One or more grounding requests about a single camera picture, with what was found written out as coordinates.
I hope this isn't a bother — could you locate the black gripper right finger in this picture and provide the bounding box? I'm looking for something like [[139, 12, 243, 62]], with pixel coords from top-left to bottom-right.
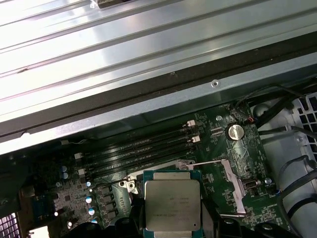
[[202, 199, 285, 238]]

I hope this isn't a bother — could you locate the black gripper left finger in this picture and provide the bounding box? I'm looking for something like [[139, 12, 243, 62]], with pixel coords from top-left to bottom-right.
[[63, 198, 146, 238]]

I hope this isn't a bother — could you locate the metal socket cover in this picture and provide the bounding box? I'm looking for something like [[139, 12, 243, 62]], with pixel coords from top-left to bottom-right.
[[189, 158, 249, 217]]

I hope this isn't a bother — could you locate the silver CPU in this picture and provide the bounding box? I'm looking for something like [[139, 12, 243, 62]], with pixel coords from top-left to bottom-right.
[[143, 170, 203, 238]]

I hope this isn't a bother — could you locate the metal locking lever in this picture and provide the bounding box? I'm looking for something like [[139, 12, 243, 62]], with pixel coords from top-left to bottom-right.
[[90, 178, 131, 187]]

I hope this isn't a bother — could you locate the CPU socket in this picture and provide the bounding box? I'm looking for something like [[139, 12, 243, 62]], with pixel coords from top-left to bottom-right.
[[118, 158, 223, 238]]

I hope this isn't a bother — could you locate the internal USB port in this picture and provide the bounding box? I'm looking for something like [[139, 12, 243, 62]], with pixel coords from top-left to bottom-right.
[[242, 180, 261, 190]]

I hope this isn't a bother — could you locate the green motherboard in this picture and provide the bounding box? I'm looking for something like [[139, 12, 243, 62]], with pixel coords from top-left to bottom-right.
[[14, 104, 280, 238]]

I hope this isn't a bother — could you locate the round coin battery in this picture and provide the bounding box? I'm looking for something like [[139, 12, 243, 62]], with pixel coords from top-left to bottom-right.
[[225, 123, 245, 141]]

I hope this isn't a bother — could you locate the silver drive cage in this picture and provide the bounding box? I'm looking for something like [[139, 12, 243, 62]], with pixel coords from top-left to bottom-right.
[[292, 94, 317, 161]]

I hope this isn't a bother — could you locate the black PC case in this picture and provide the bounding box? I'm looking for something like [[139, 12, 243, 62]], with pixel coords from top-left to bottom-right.
[[0, 46, 317, 238]]

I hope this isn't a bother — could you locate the black wire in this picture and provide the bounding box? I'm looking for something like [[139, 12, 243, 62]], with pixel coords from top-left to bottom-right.
[[259, 125, 317, 140], [277, 155, 317, 225]]

